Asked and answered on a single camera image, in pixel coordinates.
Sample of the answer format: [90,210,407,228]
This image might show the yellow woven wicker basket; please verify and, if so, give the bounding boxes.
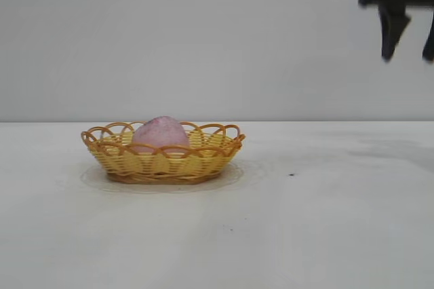
[80,120,246,185]

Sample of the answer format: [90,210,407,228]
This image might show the pink peach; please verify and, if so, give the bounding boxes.
[131,115,191,155]

